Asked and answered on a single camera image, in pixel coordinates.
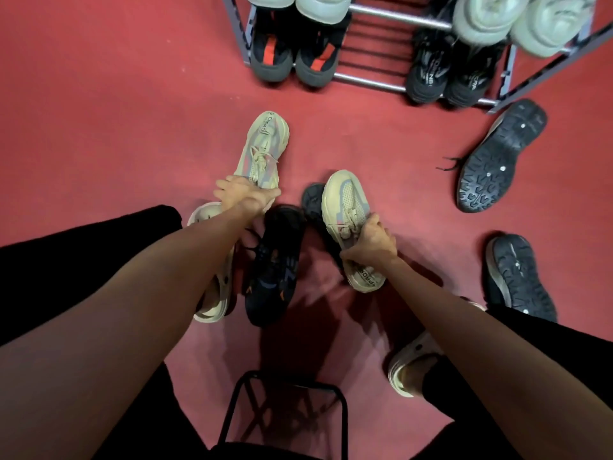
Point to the person's left hand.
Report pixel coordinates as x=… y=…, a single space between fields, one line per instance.
x=246 y=196

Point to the person's right hand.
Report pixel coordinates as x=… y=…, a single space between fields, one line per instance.
x=376 y=249

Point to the beige pink chunky sneaker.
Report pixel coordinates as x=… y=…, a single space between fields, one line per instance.
x=345 y=201
x=263 y=148

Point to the black sneaker orange logo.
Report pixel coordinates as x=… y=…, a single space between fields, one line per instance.
x=313 y=205
x=275 y=277

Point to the black red high-top shoe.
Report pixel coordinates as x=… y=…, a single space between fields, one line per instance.
x=273 y=57
x=321 y=62

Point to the black white knit sneaker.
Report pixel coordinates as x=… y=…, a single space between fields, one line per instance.
x=471 y=81
x=428 y=76

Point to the white sneaker green stripe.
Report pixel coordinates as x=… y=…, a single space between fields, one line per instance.
x=270 y=0
x=323 y=9

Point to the grey metal shoe rack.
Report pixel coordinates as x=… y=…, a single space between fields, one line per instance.
x=383 y=16

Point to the white ribbed sole sneaker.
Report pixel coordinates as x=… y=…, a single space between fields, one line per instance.
x=550 y=28
x=483 y=19

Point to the person's right forearm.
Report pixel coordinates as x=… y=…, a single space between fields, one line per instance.
x=479 y=354

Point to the person's left forearm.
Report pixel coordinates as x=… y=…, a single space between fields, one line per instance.
x=96 y=354

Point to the person's left leg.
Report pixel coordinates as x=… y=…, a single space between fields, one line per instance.
x=72 y=263

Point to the person's leg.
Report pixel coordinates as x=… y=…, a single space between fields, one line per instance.
x=574 y=349
x=72 y=263

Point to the person's right leg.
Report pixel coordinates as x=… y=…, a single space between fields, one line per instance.
x=574 y=349

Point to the beige clog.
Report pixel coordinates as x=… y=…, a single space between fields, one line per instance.
x=412 y=354
x=220 y=301

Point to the black stool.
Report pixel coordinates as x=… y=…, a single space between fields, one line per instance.
x=268 y=452

